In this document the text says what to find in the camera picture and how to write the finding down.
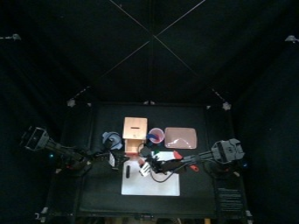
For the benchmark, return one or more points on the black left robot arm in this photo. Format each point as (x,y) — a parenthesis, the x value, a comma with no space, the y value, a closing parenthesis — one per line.
(53,147)

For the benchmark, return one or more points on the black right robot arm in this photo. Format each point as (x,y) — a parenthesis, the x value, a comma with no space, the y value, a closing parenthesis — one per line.
(223,151)

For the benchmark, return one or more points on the salmon sushi toy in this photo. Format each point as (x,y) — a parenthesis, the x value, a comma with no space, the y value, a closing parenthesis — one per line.
(140,160)

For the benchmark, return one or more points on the wooden drawer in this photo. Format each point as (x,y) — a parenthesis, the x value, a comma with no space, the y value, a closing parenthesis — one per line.
(132,146)

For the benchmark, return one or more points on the wooden drawer cabinet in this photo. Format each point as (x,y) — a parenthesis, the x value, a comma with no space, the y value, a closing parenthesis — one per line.
(135,128)

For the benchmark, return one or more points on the small green toy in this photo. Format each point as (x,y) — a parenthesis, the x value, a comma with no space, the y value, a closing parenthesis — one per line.
(155,152)

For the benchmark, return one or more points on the black round toy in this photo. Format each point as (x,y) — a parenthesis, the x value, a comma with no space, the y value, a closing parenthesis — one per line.
(145,151)

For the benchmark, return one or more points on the red toy utensil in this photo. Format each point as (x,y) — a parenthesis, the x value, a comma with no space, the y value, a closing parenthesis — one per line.
(177,155)

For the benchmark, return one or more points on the white cutting board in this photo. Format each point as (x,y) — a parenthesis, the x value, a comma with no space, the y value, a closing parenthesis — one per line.
(149,183)

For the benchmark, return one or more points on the blue toy cup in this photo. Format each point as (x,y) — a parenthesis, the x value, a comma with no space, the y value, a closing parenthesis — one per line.
(111,140)

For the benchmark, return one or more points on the pink square plate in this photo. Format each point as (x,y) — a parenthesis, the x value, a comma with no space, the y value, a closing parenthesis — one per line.
(180,138)

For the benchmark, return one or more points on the grey label sticker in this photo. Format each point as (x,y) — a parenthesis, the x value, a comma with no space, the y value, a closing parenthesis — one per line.
(229,199)

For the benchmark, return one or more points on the metal frame clamp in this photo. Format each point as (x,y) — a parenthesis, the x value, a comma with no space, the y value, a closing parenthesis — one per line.
(14,37)
(71,102)
(225,106)
(291,38)

